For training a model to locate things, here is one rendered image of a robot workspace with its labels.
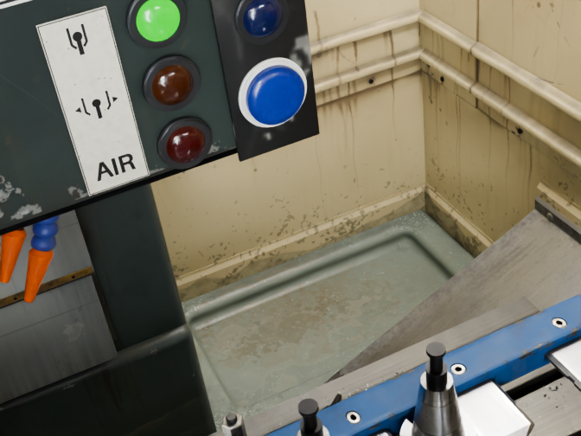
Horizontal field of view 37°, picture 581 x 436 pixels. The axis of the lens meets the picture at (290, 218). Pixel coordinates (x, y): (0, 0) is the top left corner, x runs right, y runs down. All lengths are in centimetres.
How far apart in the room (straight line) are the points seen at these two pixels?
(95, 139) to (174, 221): 133
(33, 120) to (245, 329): 144
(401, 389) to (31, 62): 50
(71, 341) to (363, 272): 79
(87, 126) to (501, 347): 52
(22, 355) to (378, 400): 66
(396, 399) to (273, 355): 97
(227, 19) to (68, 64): 7
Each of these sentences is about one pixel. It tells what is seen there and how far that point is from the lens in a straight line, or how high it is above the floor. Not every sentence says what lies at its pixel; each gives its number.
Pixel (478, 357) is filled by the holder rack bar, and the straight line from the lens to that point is 82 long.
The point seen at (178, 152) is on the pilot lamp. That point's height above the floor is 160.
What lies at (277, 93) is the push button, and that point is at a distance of 42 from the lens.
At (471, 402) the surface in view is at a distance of 80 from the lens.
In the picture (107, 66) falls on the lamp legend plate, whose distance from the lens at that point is 39.
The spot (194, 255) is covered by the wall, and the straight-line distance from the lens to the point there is 179.
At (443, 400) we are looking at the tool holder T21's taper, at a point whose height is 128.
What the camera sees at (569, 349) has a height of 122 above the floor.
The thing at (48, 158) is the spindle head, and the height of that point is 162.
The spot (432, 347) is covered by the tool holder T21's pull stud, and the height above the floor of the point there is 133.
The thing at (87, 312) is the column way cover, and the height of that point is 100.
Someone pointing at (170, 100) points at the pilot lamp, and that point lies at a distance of 40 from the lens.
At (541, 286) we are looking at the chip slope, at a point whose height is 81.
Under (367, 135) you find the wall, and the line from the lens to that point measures 183.
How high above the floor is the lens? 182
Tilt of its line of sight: 37 degrees down
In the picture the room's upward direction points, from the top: 8 degrees counter-clockwise
